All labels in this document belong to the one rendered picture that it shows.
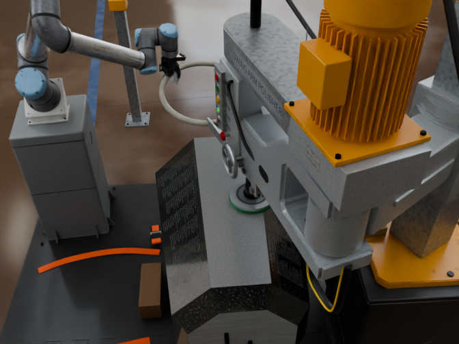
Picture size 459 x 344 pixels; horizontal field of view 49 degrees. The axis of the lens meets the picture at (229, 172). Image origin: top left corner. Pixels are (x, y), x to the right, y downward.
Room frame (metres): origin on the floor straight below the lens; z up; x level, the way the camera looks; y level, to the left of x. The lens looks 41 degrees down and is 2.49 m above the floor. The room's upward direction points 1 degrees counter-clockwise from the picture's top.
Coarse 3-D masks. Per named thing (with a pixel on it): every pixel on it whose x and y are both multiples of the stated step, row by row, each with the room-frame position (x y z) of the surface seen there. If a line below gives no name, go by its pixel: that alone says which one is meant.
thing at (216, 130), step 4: (208, 120) 2.08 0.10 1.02; (208, 124) 2.08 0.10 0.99; (212, 124) 2.03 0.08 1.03; (212, 128) 2.02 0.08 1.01; (216, 128) 1.98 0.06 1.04; (220, 128) 2.06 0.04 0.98; (212, 132) 2.02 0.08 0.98; (216, 132) 1.97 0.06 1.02; (220, 132) 1.94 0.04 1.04; (216, 136) 1.98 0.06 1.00; (220, 140) 1.92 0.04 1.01; (228, 152) 1.82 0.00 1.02; (240, 168) 1.67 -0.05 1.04; (244, 168) 1.63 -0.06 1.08; (244, 172) 1.62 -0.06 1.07; (248, 172) 1.59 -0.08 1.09; (248, 176) 1.59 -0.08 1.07; (252, 188) 1.48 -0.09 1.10; (252, 192) 1.47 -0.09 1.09; (260, 192) 1.47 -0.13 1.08
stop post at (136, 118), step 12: (120, 0) 3.49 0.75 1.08; (120, 12) 3.50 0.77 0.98; (120, 24) 3.50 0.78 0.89; (120, 36) 3.50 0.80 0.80; (132, 72) 3.51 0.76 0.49; (132, 84) 3.50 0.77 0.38; (132, 96) 3.50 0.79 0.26; (132, 108) 3.50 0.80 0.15; (132, 120) 3.52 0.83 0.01; (144, 120) 3.52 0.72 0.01
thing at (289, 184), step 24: (240, 120) 1.57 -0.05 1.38; (264, 120) 1.55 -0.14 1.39; (240, 144) 1.57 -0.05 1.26; (264, 144) 1.39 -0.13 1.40; (264, 168) 1.36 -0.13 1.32; (288, 168) 1.23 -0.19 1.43; (264, 192) 1.35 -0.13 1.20; (288, 192) 1.24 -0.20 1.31; (312, 192) 1.05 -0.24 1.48; (288, 216) 1.19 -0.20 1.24; (336, 216) 0.96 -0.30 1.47; (312, 264) 1.00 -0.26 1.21; (336, 264) 0.98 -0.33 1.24; (360, 264) 1.01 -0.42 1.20
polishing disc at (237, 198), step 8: (240, 184) 1.77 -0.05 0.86; (232, 192) 1.71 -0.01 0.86; (240, 192) 1.71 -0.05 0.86; (232, 200) 1.66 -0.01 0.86; (240, 200) 1.66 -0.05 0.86; (248, 200) 1.66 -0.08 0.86; (256, 200) 1.66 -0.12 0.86; (264, 200) 1.66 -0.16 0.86; (240, 208) 1.61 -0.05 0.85; (248, 208) 1.60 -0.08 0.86; (256, 208) 1.60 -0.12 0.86; (264, 208) 1.61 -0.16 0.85
